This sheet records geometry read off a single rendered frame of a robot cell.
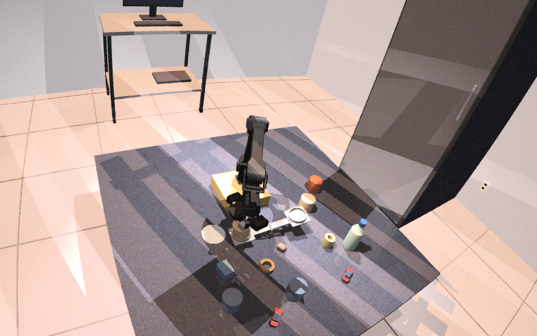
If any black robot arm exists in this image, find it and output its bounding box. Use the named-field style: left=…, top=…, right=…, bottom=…
left=228, top=115, right=269, bottom=222

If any brown cylinder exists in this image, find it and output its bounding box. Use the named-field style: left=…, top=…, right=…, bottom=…
left=307, top=176, right=322, bottom=194

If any orange toy car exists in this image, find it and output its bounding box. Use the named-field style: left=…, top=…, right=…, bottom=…
left=270, top=308, right=283, bottom=327
left=342, top=268, right=353, bottom=282

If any orange ring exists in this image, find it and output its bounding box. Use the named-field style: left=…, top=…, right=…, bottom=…
left=259, top=259, right=275, bottom=273

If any grey cylinder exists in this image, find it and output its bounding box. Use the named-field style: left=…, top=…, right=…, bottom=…
left=285, top=277, right=308, bottom=302
left=221, top=288, right=243, bottom=314

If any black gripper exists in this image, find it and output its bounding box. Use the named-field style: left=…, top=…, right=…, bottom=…
left=226, top=192, right=269, bottom=232

